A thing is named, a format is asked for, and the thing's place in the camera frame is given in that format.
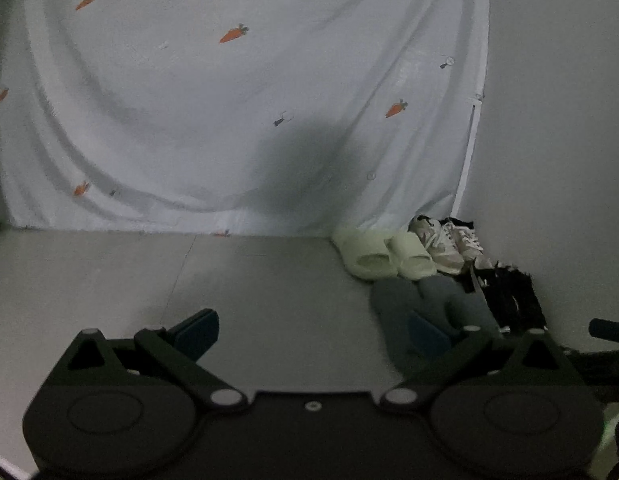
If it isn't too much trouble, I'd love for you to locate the white carrot-print sheet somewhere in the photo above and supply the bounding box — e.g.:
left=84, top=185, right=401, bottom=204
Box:
left=0, top=0, right=491, bottom=239

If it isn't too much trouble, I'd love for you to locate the black sneaker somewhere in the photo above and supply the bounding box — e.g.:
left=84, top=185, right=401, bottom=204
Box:
left=468, top=265, right=511, bottom=334
left=494, top=267, right=548, bottom=334

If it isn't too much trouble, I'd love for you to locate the light green cloth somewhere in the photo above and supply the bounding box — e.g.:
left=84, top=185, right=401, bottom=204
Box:
left=597, top=400, right=619, bottom=480

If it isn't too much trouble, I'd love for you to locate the light green slipper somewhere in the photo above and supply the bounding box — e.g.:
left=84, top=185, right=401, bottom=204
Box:
left=389, top=230, right=438, bottom=279
left=332, top=227, right=399, bottom=281

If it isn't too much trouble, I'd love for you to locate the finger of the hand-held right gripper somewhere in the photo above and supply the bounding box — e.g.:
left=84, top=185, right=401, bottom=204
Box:
left=588, top=318, right=619, bottom=346

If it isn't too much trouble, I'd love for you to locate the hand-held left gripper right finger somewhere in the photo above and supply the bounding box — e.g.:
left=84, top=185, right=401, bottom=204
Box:
left=379, top=311, right=575, bottom=412

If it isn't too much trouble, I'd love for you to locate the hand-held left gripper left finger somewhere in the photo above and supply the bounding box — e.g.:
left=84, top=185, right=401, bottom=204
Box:
left=52, top=308, right=247, bottom=413

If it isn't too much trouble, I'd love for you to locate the beige sneaker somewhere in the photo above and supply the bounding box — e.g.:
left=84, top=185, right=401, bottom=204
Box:
left=442, top=217, right=493, bottom=269
left=408, top=215, right=465, bottom=276

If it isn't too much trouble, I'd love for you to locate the grey slipper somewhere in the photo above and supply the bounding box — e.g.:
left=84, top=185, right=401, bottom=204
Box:
left=418, top=275, right=501, bottom=341
left=370, top=277, right=426, bottom=377

